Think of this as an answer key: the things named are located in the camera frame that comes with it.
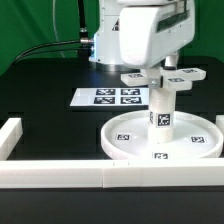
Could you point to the white front fence bar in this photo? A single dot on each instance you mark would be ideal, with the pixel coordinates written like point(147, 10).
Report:
point(111, 173)

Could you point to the white cross-shaped table base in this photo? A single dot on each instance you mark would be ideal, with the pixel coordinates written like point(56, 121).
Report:
point(177, 80)

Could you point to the white right fence block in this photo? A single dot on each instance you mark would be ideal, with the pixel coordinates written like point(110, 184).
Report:
point(220, 122)

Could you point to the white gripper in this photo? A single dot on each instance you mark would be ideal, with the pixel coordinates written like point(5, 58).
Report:
point(152, 30)

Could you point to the white left fence block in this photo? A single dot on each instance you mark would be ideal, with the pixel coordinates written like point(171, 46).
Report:
point(10, 134)

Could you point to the white round table top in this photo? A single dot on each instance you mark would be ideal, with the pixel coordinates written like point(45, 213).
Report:
point(126, 137)

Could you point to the white fence block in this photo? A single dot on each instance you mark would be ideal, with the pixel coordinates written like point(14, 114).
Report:
point(10, 134)
point(220, 122)

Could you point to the white marker sheet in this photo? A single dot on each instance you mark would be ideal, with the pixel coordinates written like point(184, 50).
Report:
point(110, 97)

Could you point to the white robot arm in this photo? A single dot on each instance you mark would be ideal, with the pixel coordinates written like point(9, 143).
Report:
point(106, 44)

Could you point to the black vertical cable connector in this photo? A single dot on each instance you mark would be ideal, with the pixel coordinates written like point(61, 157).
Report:
point(83, 32)

